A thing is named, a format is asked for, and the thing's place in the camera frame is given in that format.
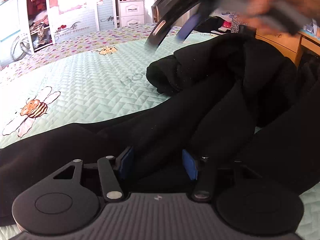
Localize mint sliding door wardrobe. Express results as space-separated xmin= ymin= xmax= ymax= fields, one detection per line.
xmin=0 ymin=0 xmax=119 ymax=68

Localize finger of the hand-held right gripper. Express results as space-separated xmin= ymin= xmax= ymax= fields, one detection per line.
xmin=176 ymin=12 xmax=202 ymax=41

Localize wooden chair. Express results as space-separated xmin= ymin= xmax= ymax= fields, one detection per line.
xmin=151 ymin=4 xmax=160 ymax=23

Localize white drawer cabinet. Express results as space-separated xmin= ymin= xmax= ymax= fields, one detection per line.
xmin=117 ymin=0 xmax=146 ymax=28

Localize black dress pants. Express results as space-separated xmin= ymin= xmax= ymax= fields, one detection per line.
xmin=0 ymin=96 xmax=208 ymax=227

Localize black fleece garment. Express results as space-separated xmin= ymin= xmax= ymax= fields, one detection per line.
xmin=146 ymin=33 xmax=320 ymax=196

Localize white blue-framed poster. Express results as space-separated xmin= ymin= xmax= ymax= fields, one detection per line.
xmin=0 ymin=0 xmax=22 ymax=43

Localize wooden cabinet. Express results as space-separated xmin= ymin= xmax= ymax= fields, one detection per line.
xmin=255 ymin=27 xmax=320 ymax=67

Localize patterned clothes pile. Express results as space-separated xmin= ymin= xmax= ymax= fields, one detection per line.
xmin=28 ymin=14 xmax=54 ymax=51

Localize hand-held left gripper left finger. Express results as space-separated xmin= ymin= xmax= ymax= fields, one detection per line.
xmin=52 ymin=147 xmax=135 ymax=202

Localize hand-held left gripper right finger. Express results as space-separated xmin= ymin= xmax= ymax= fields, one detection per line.
xmin=182 ymin=149 xmax=217 ymax=202

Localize mint quilted bee mat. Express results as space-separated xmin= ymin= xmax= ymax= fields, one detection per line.
xmin=0 ymin=34 xmax=320 ymax=240

